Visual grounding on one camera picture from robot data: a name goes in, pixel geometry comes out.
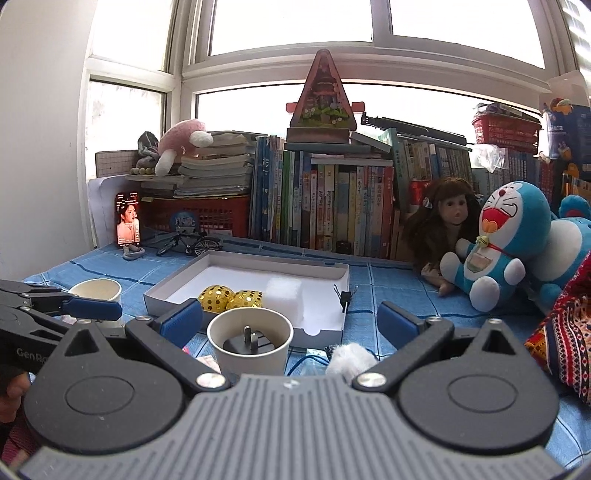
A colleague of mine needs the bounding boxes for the gold sequined ball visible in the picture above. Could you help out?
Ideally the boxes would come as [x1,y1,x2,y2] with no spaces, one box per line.
[198,285,236,315]
[226,290,265,311]

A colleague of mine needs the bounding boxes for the white window frame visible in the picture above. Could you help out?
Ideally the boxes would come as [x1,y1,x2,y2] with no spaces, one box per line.
[85,0,591,185]

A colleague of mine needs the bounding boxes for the white shallow cardboard box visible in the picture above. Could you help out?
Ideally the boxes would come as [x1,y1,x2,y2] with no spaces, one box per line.
[144,251,351,350]

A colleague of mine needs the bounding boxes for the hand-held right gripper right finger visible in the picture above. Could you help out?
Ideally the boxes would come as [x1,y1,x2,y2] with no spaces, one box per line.
[352,301,541,393]

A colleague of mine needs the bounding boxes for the white paper cup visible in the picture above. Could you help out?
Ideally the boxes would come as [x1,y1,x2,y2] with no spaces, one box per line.
[207,308,295,377]
[68,279,123,319]

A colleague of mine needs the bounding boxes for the pink and white plush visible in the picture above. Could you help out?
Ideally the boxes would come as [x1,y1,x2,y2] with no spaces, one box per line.
[154,119,214,176]

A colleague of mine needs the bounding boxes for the person's left hand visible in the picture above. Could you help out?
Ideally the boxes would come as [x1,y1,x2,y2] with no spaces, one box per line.
[0,368,31,423]

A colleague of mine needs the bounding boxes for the blue checked tablecloth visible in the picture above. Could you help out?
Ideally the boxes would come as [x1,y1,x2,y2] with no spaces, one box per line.
[21,239,591,462]

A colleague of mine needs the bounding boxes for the red patterned knit cloth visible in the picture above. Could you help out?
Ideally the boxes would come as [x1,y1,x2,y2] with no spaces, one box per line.
[524,263,591,400]

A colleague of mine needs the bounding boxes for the stack of worn books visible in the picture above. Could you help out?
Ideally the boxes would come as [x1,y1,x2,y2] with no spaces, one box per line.
[174,131,258,200]

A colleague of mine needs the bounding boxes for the black binder clip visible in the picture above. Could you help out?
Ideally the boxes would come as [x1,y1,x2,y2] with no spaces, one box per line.
[331,285,359,315]

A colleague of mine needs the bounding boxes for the long black bar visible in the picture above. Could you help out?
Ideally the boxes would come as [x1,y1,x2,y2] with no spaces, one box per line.
[362,114,474,152]

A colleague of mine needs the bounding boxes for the blue plush toy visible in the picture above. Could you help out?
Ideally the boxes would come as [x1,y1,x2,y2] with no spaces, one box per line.
[524,195,591,315]

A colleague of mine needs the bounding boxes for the blue printed carton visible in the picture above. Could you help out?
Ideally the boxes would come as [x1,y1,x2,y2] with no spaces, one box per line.
[540,98,591,163]

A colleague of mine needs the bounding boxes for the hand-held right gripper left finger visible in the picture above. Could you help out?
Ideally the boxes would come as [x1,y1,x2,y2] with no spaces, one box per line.
[46,299,230,393]

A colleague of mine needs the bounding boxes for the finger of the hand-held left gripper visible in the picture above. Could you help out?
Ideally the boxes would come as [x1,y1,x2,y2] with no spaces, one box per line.
[32,295,123,322]

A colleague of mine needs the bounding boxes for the triangular decorated box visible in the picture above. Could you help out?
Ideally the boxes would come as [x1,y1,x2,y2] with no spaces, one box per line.
[285,48,366,144]

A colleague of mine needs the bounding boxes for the smartphone with lit screen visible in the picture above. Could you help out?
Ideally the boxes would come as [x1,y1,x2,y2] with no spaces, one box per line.
[115,191,141,248]

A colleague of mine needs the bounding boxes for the black plug adapter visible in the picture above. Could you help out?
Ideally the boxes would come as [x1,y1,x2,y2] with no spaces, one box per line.
[223,326,273,355]

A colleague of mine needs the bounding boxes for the row of upright books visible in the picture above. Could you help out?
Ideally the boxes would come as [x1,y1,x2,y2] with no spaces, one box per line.
[249,133,557,260]

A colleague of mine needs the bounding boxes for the grey cutting mat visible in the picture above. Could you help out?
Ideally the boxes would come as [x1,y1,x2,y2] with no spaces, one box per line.
[95,150,140,179]

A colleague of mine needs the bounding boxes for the white fluffy pompom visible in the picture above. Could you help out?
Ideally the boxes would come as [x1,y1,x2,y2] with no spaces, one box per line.
[325,343,378,382]

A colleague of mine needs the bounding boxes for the red plastic basket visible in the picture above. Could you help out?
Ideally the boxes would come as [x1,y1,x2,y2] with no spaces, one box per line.
[471,113,542,156]

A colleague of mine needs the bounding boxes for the grey cloth toy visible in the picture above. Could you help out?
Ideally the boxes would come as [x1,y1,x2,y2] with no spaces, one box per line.
[136,131,161,172]

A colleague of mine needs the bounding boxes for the miniature black bicycle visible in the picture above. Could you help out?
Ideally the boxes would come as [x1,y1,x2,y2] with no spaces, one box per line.
[156,230,225,258]

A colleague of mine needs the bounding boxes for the white fluffy cube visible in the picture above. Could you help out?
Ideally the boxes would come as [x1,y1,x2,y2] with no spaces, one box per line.
[265,277,304,306]

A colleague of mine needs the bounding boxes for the blue robot cat plush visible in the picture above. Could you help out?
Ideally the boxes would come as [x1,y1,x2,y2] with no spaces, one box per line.
[440,181,560,313]

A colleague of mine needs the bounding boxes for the red plastic crate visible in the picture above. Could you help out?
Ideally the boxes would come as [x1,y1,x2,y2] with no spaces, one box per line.
[137,194,253,241]

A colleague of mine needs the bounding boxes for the brown haired doll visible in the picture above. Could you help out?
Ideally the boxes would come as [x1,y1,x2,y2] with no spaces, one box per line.
[401,179,485,297]

